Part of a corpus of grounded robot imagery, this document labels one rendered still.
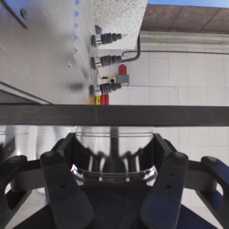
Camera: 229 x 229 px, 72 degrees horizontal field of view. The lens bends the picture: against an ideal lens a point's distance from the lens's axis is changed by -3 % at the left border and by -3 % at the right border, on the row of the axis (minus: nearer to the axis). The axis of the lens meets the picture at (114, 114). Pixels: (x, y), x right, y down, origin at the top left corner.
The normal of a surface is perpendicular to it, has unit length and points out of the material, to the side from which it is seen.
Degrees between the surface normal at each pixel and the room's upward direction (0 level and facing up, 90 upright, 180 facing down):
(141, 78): 90
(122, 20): 0
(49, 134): 90
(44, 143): 90
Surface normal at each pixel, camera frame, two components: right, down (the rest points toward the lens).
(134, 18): 0.00, 1.00
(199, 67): 0.01, -0.08
